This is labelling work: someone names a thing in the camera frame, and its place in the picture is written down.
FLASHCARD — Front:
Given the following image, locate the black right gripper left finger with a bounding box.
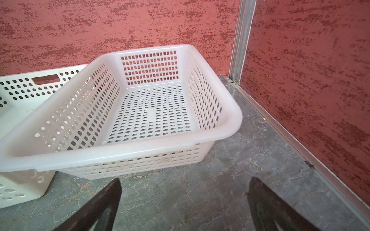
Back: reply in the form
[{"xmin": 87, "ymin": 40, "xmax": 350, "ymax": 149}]
[{"xmin": 55, "ymin": 178, "xmax": 122, "ymax": 231}]

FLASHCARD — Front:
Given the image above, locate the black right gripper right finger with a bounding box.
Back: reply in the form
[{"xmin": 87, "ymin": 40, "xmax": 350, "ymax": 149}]
[{"xmin": 247, "ymin": 177, "xmax": 319, "ymax": 231}]

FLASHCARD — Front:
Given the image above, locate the translucent white slotted basket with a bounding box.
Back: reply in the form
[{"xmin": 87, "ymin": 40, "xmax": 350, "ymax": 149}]
[{"xmin": 1, "ymin": 45, "xmax": 242, "ymax": 180}]

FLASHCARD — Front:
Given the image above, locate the cream perforated basket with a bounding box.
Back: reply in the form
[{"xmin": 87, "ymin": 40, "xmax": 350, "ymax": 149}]
[{"xmin": 1, "ymin": 64, "xmax": 85, "ymax": 208}]

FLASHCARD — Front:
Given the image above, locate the aluminium corner post right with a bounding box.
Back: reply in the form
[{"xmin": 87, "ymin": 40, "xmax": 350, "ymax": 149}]
[{"xmin": 228, "ymin": 0, "xmax": 257, "ymax": 85}]

